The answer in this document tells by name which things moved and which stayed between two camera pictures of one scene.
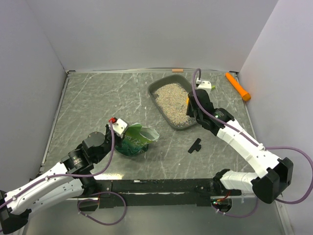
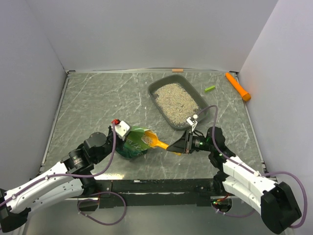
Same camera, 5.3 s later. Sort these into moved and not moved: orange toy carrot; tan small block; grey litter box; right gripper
Moved: right gripper
Not moved: grey litter box; orange toy carrot; tan small block
